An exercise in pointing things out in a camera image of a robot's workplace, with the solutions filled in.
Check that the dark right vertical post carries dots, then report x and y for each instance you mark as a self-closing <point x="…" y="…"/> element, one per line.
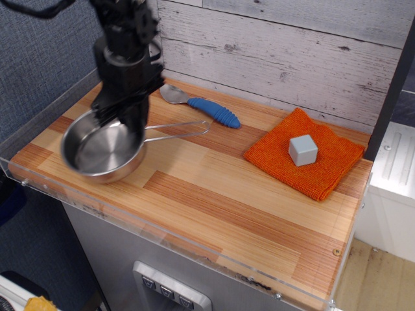
<point x="392" y="96"/>

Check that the orange knitted rag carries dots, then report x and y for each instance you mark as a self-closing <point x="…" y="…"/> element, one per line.
<point x="335" y="157"/>

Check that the grey cube block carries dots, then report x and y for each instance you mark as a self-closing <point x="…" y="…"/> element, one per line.
<point x="303" y="150"/>

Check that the spoon with blue handle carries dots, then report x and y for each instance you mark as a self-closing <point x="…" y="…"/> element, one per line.
<point x="174" y="95"/>

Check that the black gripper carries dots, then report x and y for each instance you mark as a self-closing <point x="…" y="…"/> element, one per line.
<point x="125" y="86"/>

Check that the clear acrylic guard rail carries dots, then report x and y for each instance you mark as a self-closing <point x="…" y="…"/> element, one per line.
<point x="195" y="210"/>

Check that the yellow and black object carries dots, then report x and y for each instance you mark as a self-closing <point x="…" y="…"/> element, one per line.
<point x="39" y="304"/>

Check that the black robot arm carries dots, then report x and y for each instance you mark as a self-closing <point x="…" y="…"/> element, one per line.
<point x="128" y="27"/>

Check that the silver pan with wire handle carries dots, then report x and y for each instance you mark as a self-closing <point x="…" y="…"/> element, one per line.
<point x="112" y="152"/>

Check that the silver panel with buttons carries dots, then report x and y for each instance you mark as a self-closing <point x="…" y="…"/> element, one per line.
<point x="159" y="290"/>

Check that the white aluminium block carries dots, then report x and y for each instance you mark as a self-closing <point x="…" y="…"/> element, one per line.
<point x="386" y="220"/>

